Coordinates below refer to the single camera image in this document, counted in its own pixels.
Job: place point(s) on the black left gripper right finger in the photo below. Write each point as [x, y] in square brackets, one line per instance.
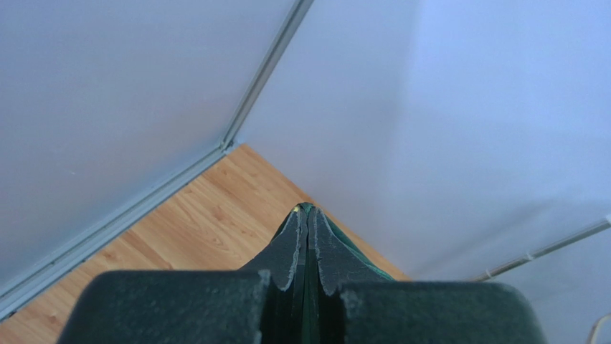
[350, 303]

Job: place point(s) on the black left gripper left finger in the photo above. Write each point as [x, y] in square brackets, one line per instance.
[260, 302]

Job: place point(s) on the dark green cloth napkin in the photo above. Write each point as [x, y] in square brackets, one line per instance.
[341, 236]

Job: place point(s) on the metal rack upright pole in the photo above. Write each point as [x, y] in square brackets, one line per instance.
[531, 256]

